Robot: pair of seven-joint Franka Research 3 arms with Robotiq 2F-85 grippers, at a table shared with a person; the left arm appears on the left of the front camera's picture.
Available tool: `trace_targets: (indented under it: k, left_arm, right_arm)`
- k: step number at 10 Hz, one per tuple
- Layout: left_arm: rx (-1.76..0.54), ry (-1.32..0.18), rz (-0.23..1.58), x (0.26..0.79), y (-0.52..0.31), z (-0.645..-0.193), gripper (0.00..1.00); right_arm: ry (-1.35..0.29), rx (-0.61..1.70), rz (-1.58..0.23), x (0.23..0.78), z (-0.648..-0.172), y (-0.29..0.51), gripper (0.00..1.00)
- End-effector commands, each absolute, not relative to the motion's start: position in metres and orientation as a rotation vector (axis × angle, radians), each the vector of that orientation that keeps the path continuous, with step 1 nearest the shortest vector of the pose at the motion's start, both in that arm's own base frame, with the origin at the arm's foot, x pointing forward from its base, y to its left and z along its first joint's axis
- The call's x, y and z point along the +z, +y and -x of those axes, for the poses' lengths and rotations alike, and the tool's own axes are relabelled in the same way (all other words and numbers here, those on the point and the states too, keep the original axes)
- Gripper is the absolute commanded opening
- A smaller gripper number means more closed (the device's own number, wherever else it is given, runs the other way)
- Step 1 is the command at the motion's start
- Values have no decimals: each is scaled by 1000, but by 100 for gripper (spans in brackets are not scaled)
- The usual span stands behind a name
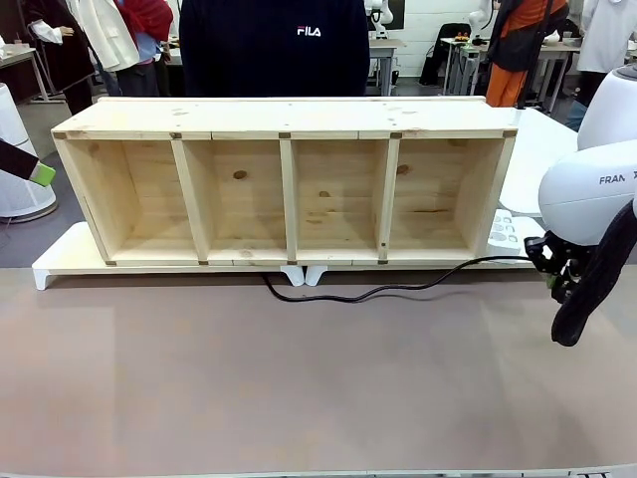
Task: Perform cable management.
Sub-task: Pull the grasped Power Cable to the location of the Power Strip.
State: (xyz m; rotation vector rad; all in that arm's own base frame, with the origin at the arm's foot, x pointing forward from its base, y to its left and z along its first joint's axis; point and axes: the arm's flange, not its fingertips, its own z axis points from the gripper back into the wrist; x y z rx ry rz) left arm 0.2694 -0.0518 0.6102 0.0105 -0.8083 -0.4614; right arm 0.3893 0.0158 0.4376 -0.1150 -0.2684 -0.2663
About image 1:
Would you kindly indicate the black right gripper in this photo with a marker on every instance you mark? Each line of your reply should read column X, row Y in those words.
column 567, row 259

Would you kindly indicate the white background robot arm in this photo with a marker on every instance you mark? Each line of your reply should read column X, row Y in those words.
column 479, row 20

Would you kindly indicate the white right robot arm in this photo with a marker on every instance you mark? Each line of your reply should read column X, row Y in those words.
column 597, row 179

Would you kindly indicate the white air purifier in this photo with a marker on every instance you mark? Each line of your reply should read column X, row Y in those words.
column 12, row 149

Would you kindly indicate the white power strip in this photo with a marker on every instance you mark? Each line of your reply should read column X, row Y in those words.
column 505, row 241

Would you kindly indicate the white desk riser stand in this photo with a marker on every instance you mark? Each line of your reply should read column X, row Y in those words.
column 348, row 268
column 64, row 254

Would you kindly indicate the grey background desk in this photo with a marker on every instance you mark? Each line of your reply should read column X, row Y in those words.
column 20, row 57

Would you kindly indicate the mannequin in black coat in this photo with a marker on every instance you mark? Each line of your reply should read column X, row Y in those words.
column 64, row 45

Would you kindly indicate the mannequin in white coat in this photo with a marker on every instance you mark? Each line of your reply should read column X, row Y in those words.
column 109, row 35

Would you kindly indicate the red garment on mannequin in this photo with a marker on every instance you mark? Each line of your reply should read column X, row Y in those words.
column 147, row 20

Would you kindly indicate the person in orange and black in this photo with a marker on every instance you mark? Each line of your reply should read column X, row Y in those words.
column 517, row 40

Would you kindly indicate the person in white coat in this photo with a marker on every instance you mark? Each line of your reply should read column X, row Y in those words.
column 604, row 40

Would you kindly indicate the background table with orange objects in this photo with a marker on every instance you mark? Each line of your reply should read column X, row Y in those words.
column 460, row 47

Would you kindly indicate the black chair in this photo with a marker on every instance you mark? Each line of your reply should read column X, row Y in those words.
column 443, row 55

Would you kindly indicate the pine wooden four-compartment shelf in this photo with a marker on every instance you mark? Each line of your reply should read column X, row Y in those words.
column 338, row 117

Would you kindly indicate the person in navy FILA sweatshirt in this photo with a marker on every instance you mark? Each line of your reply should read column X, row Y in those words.
column 274, row 60

